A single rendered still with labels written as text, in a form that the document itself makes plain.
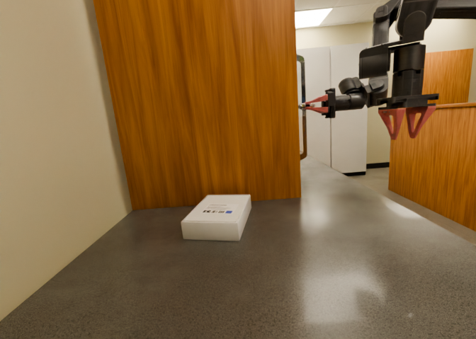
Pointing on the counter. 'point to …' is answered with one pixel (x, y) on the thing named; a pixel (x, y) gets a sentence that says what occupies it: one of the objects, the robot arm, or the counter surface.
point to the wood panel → (202, 88)
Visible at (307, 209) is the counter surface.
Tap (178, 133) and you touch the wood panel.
